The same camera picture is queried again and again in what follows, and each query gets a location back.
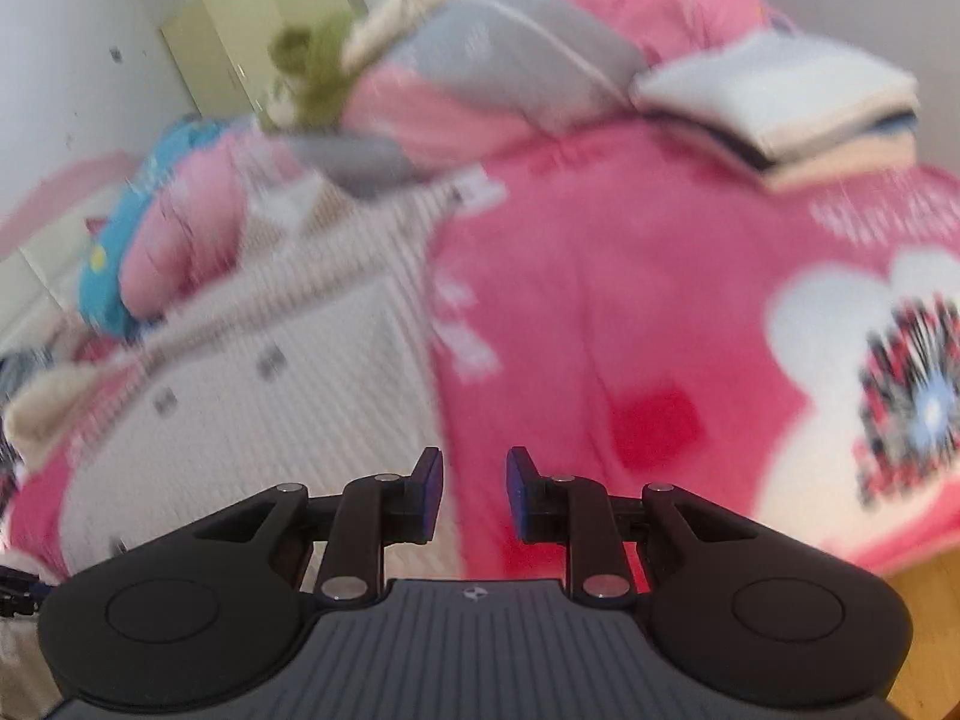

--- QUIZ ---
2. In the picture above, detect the pink white padded headboard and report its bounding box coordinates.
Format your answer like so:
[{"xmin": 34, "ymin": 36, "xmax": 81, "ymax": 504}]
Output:
[{"xmin": 0, "ymin": 154, "xmax": 136, "ymax": 316}]

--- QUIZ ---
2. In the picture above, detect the pale yellow wardrobe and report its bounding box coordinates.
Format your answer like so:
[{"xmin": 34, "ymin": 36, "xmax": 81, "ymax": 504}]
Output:
[{"xmin": 157, "ymin": 0, "xmax": 368, "ymax": 121}]

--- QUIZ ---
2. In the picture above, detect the bright pink pillow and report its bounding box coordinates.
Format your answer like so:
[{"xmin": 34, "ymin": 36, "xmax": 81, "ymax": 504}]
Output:
[{"xmin": 544, "ymin": 0, "xmax": 770, "ymax": 72}]

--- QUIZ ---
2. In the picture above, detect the navy folded garment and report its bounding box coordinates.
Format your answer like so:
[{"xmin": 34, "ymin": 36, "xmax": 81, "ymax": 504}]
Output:
[{"xmin": 652, "ymin": 109, "xmax": 920, "ymax": 170}]

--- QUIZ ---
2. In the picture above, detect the pink grey floral quilt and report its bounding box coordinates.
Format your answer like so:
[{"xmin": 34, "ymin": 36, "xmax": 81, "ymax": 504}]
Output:
[{"xmin": 120, "ymin": 0, "xmax": 646, "ymax": 316}]

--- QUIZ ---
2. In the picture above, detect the cream folded cloth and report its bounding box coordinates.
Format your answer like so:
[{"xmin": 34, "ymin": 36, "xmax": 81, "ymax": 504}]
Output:
[{"xmin": 4, "ymin": 367, "xmax": 98, "ymax": 466}]

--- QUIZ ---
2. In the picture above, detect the beige folded garment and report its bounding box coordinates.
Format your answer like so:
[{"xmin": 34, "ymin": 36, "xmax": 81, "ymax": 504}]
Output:
[{"xmin": 765, "ymin": 136, "xmax": 920, "ymax": 194}]

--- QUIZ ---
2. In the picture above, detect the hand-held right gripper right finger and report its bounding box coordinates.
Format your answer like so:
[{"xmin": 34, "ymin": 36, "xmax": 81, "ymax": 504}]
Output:
[{"xmin": 508, "ymin": 448, "xmax": 758, "ymax": 605}]

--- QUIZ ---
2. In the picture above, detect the blue cartoon pillow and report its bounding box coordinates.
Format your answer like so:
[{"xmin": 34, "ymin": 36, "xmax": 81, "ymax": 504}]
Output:
[{"xmin": 79, "ymin": 116, "xmax": 241, "ymax": 338}]

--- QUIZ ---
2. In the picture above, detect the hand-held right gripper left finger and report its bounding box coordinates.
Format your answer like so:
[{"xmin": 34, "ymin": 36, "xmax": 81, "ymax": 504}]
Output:
[{"xmin": 195, "ymin": 448, "xmax": 445, "ymax": 605}]

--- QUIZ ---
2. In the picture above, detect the green white fleece blanket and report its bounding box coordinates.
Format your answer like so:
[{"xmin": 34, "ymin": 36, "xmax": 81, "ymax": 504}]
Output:
[{"xmin": 259, "ymin": 0, "xmax": 488, "ymax": 132}]

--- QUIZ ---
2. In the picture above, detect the pink floral bed sheet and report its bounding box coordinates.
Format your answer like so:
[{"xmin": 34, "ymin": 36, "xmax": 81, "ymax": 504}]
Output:
[{"xmin": 7, "ymin": 120, "xmax": 960, "ymax": 601}]

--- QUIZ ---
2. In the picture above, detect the beige white houndstooth coat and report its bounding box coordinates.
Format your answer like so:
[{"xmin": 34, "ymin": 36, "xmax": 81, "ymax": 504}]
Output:
[{"xmin": 56, "ymin": 169, "xmax": 511, "ymax": 593}]

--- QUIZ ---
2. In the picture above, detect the white folded garment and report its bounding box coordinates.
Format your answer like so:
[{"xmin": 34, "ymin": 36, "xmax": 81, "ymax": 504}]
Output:
[{"xmin": 634, "ymin": 34, "xmax": 920, "ymax": 151}]

